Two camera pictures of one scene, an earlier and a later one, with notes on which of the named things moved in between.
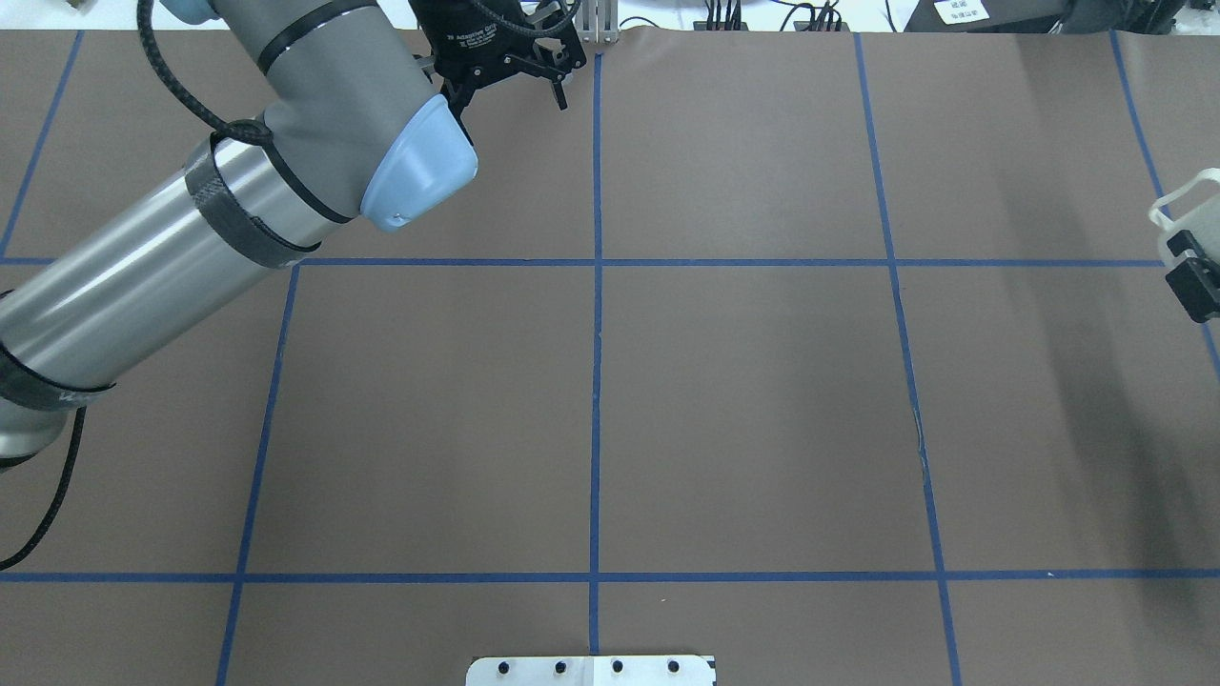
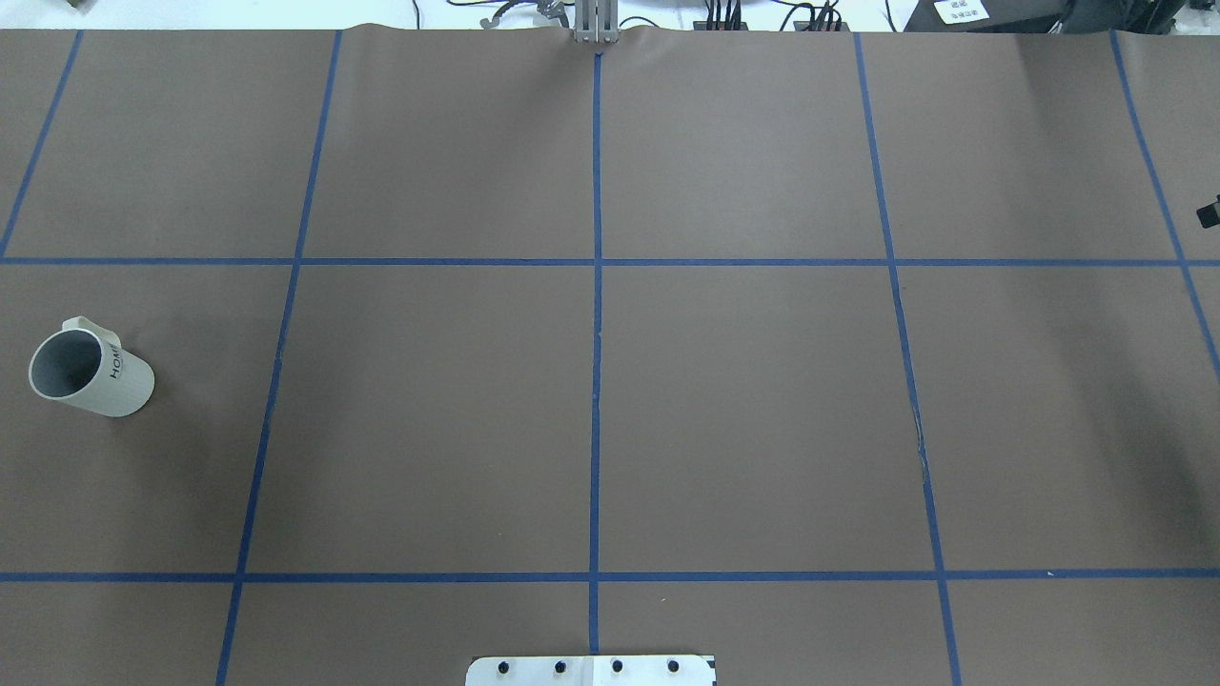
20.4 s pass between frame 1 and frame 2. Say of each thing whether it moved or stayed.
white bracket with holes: stayed
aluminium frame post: stayed
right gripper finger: moved
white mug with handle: moved
